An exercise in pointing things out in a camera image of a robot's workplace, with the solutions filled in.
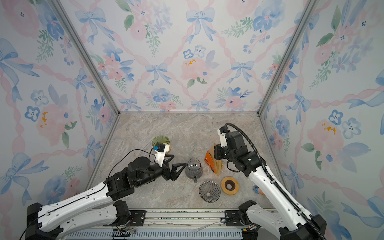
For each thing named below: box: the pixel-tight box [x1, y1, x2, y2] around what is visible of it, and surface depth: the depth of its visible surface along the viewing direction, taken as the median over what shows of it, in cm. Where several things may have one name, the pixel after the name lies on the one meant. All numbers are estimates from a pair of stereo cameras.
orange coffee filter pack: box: [204, 143, 223, 176], surface depth 88 cm
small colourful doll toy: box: [253, 185, 265, 196], surface depth 83 cm
